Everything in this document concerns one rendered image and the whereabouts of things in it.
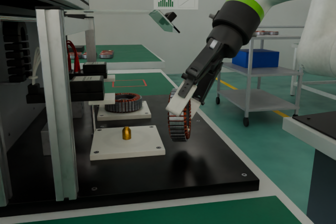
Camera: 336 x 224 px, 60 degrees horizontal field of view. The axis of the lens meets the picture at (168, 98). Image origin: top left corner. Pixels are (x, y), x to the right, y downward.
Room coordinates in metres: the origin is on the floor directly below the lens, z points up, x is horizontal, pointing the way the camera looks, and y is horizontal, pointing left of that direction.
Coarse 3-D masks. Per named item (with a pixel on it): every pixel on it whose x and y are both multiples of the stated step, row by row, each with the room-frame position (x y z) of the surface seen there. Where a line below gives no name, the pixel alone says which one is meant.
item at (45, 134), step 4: (44, 128) 0.56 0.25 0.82; (44, 132) 0.54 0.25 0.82; (48, 132) 0.55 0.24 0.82; (44, 136) 0.54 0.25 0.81; (48, 136) 0.55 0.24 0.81; (44, 140) 0.54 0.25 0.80; (48, 140) 0.55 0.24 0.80; (44, 144) 0.54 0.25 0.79; (48, 144) 0.55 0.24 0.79; (44, 148) 0.54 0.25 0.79; (48, 148) 0.54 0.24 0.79; (44, 152) 0.54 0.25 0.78; (48, 152) 0.54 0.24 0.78
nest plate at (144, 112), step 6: (144, 102) 0.91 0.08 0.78; (102, 108) 0.84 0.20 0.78; (144, 108) 0.84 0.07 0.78; (102, 114) 0.78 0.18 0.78; (108, 114) 0.78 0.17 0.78; (114, 114) 0.78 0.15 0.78; (120, 114) 0.78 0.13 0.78; (126, 114) 0.78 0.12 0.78; (132, 114) 0.78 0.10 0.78; (138, 114) 0.78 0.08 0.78; (144, 114) 0.78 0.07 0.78; (150, 114) 0.79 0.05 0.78; (102, 120) 0.76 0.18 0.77
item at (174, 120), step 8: (176, 88) 0.59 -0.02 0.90; (168, 112) 0.54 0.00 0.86; (184, 112) 0.54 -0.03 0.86; (168, 120) 0.54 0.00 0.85; (176, 120) 0.54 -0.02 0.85; (184, 120) 0.53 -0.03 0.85; (168, 128) 0.54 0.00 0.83; (176, 128) 0.53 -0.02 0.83; (184, 128) 0.53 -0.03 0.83; (176, 136) 0.54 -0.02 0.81; (184, 136) 0.54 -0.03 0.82
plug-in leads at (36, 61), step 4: (36, 48) 0.56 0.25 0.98; (36, 52) 0.56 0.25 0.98; (36, 56) 0.57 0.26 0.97; (36, 60) 0.56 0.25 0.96; (40, 60) 0.57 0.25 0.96; (36, 64) 0.56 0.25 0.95; (36, 68) 0.56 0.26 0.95; (32, 72) 0.56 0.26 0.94; (28, 76) 0.56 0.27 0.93; (32, 76) 0.56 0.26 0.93; (36, 76) 0.56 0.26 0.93; (32, 80) 0.56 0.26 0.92; (32, 84) 0.55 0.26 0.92; (36, 84) 0.56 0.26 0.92; (28, 88) 0.55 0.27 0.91; (32, 88) 0.55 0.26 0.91; (36, 88) 0.55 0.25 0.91; (28, 92) 0.55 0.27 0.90; (32, 92) 0.55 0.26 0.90; (36, 92) 0.55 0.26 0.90
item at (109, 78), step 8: (88, 64) 0.80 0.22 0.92; (96, 64) 0.81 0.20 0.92; (104, 64) 0.81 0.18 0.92; (72, 72) 0.81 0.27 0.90; (80, 72) 0.80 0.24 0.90; (88, 72) 0.80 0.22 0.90; (96, 72) 0.80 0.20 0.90; (104, 72) 0.81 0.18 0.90; (104, 80) 0.81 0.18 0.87; (112, 80) 0.81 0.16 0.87
